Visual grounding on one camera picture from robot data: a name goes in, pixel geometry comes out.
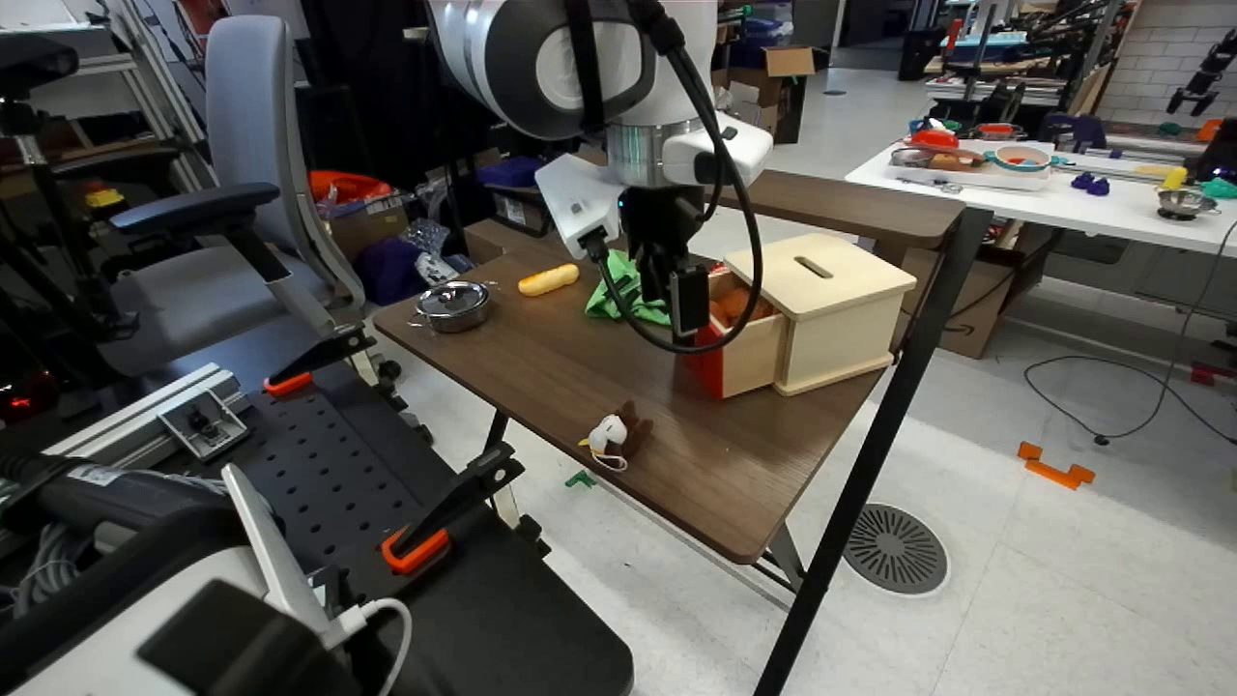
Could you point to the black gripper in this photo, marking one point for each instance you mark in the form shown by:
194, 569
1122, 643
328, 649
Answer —
660, 226

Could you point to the orange front wooden drawer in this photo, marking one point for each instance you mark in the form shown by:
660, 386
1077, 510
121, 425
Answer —
747, 348

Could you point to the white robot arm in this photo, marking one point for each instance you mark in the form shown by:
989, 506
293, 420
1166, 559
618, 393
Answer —
544, 60

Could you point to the green cloth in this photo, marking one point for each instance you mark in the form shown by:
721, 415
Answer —
618, 297

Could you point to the small white brown toy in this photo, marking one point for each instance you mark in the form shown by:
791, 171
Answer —
610, 439

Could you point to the light wooden box with slot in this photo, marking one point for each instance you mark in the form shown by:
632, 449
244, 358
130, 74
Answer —
837, 309

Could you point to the dark wooden shelf board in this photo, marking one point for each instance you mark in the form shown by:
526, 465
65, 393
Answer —
851, 206

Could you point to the silver metal pot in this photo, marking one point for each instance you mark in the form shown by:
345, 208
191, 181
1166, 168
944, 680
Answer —
452, 306

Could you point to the open cardboard box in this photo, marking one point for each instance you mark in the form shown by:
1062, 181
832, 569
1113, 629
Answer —
778, 91

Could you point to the black metal table leg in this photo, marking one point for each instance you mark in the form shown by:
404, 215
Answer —
876, 449

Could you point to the dark blue bag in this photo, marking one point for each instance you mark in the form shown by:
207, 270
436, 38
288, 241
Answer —
390, 270

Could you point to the red bowl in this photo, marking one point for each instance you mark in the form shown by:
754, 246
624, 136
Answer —
936, 139

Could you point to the brown cardboard box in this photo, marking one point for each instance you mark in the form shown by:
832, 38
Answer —
989, 302

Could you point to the round floor drain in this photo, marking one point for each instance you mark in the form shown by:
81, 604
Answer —
895, 550

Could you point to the orange plastic bin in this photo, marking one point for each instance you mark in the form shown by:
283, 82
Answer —
345, 186

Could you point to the white work table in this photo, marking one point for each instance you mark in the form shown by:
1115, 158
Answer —
1047, 194

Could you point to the purple toy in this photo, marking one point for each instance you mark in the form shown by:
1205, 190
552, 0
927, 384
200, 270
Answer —
1091, 181

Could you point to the grey office chair with armrest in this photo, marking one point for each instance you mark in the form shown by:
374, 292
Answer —
244, 194

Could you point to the black flat device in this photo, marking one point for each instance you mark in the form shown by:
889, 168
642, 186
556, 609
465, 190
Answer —
244, 639

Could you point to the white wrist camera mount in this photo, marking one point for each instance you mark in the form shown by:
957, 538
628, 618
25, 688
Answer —
583, 198

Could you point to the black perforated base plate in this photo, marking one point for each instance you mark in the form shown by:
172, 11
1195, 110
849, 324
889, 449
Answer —
334, 478

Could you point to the orange bracket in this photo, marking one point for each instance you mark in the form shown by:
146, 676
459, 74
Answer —
1052, 470

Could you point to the aluminium extrusion rail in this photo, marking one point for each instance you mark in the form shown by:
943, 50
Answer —
150, 412

